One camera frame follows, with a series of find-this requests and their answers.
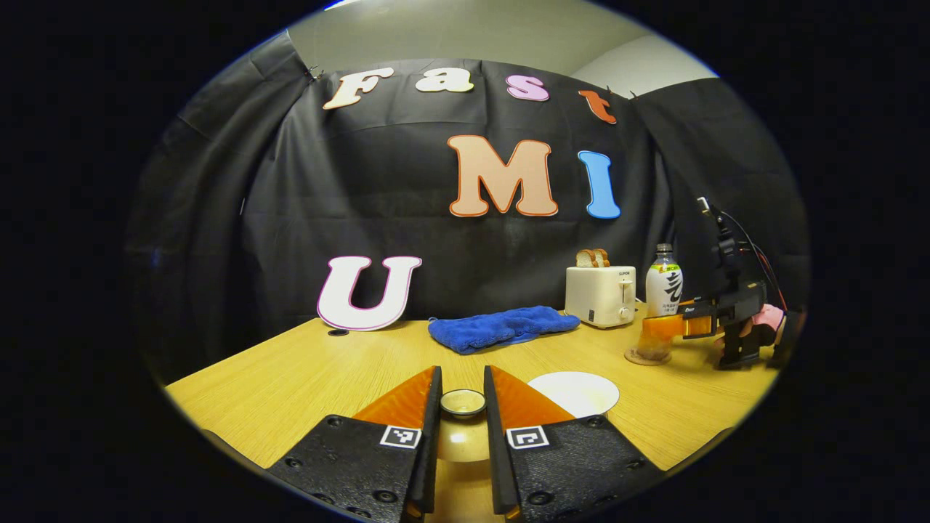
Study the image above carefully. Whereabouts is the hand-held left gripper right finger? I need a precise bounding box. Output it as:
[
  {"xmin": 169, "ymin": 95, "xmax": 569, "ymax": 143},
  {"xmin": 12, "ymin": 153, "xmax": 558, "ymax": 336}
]
[{"xmin": 483, "ymin": 365, "xmax": 666, "ymax": 523}]

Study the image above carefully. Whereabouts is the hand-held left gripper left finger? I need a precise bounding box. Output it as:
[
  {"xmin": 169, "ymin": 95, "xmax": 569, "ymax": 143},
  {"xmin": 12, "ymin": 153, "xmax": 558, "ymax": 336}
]
[{"xmin": 265, "ymin": 365, "xmax": 444, "ymax": 523}]

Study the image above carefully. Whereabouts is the yellow ceramic teacup lid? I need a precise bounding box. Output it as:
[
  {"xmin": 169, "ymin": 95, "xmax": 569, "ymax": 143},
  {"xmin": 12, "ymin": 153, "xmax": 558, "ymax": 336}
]
[{"xmin": 434, "ymin": 389, "xmax": 493, "ymax": 464}]

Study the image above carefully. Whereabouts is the clear plastic water bottle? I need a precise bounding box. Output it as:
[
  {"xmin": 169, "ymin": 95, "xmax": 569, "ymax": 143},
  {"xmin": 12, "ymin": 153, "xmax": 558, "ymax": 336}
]
[{"xmin": 638, "ymin": 243, "xmax": 684, "ymax": 362}]

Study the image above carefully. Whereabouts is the yellow ceramic teacup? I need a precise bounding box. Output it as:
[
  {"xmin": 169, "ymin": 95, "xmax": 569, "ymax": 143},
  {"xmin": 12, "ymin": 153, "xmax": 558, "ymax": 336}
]
[{"xmin": 527, "ymin": 372, "xmax": 620, "ymax": 419}]

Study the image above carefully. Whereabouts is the cream white toaster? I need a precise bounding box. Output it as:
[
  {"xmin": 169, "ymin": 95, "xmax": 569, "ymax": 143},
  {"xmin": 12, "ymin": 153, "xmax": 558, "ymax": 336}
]
[{"xmin": 565, "ymin": 266, "xmax": 637, "ymax": 330}]

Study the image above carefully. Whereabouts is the blue towel cloth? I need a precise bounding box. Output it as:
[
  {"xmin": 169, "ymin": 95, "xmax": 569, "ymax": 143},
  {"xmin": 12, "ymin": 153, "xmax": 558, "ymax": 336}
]
[{"xmin": 427, "ymin": 306, "xmax": 581, "ymax": 355}]

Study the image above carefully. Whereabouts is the black backdrop cloth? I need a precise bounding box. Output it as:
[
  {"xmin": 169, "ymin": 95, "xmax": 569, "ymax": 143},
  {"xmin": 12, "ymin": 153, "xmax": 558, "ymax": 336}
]
[{"xmin": 124, "ymin": 29, "xmax": 812, "ymax": 386}]

